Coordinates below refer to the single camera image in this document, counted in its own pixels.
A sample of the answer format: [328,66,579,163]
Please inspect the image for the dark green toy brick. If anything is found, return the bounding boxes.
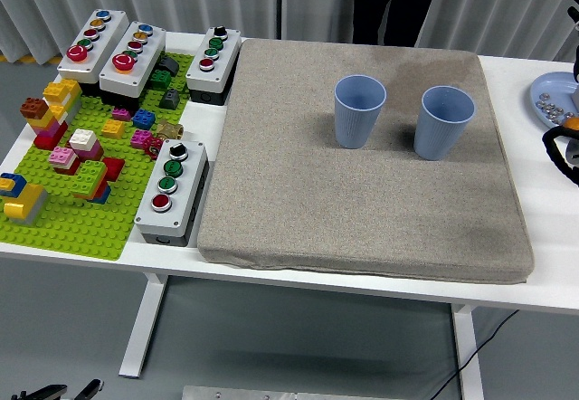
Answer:
[150,68,172,91]

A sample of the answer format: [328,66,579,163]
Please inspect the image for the blue toy brick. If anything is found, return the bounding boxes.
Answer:
[132,109,157,130]
[0,172,28,198]

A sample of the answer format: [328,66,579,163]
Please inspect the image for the red toy brick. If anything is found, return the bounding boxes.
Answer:
[101,157,127,182]
[33,121,69,150]

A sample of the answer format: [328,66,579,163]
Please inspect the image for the white table leg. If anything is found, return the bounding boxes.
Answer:
[450,302,485,400]
[118,272,169,379]

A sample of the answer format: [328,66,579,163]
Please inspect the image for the person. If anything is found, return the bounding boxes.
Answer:
[347,0,447,48]

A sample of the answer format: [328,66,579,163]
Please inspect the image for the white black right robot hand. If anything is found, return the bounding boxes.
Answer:
[566,0,579,85]

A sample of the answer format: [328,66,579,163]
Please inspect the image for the white toy brick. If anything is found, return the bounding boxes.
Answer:
[70,128,99,150]

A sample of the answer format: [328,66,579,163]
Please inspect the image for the brown toy brick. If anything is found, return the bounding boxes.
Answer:
[20,97,50,119]

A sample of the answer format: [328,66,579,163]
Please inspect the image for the large yellow toy brick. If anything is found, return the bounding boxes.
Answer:
[3,183,46,220]

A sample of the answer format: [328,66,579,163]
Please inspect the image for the grey-brown fabric mat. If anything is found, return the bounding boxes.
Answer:
[197,37,536,285]

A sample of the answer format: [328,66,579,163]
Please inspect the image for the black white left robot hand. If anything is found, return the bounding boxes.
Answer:
[11,378,104,400]

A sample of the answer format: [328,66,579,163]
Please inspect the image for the yellow floor marking tape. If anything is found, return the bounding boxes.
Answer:
[0,53,64,64]

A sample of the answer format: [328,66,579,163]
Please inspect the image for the grey four-button control box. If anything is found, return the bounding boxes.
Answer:
[185,26,242,106]
[134,138,212,248]

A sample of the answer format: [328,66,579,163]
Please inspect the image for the grey toy brick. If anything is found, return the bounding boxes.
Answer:
[8,189,50,227]

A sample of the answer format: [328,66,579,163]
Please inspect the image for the blue ribbed plastic cup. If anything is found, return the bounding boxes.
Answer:
[413,85,477,161]
[334,73,388,150]

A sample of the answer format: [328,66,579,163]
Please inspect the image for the green toy brick stack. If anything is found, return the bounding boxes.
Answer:
[68,159,109,198]

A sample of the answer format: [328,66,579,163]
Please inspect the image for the dark grey sloped brick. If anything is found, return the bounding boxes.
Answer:
[158,55,181,77]
[158,88,181,110]

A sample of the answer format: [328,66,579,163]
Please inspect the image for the grey five-button control box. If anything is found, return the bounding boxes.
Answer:
[56,8,131,98]
[98,20,167,111]

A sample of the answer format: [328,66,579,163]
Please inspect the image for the green toy brick baseplate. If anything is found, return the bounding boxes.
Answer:
[0,51,196,262]

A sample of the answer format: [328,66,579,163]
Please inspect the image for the light blue plate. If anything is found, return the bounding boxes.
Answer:
[529,71,579,130]

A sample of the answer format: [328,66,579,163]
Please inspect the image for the light pink toy brick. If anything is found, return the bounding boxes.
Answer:
[48,146,79,168]

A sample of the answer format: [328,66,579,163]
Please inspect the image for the black floor cable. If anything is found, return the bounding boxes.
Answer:
[427,309,521,400]

